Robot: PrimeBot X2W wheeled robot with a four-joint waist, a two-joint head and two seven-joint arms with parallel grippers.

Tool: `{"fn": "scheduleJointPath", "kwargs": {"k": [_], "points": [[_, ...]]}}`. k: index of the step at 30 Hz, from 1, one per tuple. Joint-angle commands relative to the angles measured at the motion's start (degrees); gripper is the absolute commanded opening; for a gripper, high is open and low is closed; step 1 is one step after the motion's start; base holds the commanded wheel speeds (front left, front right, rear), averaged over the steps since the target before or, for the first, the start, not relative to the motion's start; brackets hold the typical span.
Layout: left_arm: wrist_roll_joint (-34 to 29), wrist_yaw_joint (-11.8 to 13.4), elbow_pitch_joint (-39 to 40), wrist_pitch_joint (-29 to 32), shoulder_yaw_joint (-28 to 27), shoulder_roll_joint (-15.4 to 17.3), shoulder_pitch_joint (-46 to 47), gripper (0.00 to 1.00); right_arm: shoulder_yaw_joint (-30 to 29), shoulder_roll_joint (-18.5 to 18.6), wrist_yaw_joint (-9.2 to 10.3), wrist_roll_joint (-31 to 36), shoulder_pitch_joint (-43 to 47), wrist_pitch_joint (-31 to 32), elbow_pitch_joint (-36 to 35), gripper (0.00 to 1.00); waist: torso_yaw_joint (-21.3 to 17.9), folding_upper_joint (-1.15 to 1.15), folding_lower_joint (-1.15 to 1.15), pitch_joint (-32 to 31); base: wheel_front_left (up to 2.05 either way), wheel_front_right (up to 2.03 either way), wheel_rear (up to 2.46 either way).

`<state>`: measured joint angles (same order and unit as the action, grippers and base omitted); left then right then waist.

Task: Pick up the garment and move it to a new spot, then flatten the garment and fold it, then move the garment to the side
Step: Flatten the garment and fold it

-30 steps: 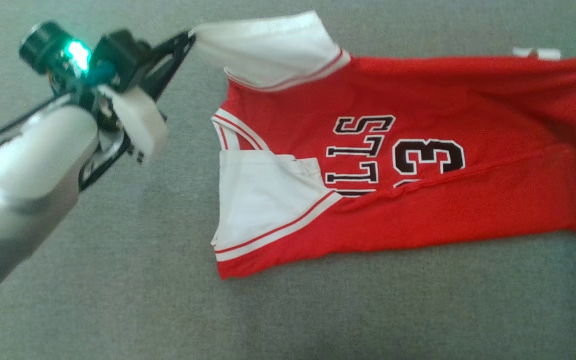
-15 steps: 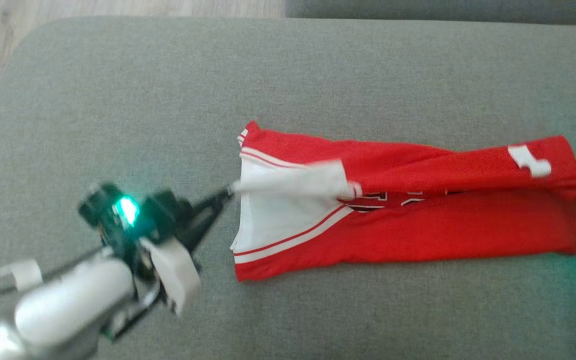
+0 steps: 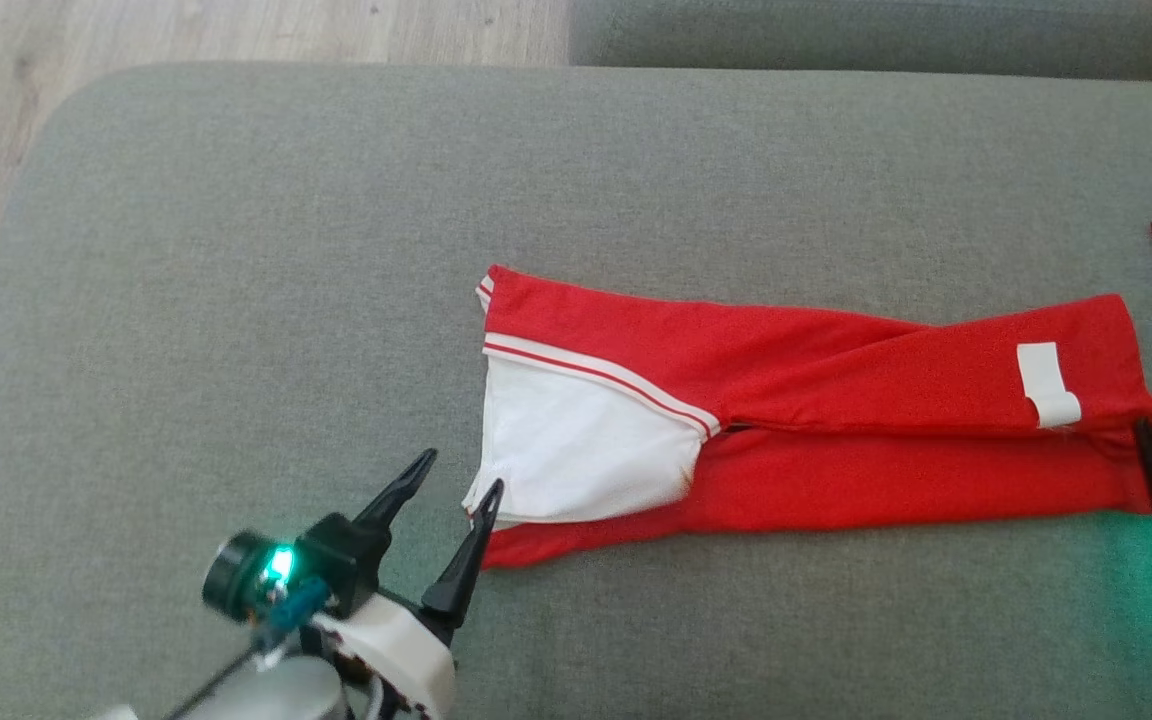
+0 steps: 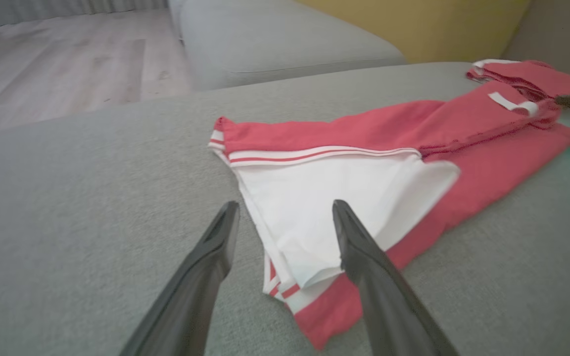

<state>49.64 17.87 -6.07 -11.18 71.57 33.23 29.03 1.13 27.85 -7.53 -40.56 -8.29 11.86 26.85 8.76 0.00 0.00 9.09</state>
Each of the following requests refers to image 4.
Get grey pleated curtain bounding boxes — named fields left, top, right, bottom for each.
left=0, top=0, right=169, bottom=28

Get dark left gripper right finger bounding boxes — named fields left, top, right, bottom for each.
left=332, top=199, right=459, bottom=356

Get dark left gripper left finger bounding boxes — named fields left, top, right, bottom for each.
left=119, top=200, right=241, bottom=356

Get red jersey with white sleeves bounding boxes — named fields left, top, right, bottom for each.
left=208, top=79, right=570, bottom=352

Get red shorts with white stripe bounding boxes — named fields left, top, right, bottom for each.
left=466, top=58, right=570, bottom=99

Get grey sofa chaise cushion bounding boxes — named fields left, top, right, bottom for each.
left=169, top=0, right=407, bottom=92

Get grey sofa back cushion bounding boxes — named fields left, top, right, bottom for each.
left=502, top=0, right=570, bottom=82

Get large grey sofa seat cushion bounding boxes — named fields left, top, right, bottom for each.
left=0, top=62, right=570, bottom=356

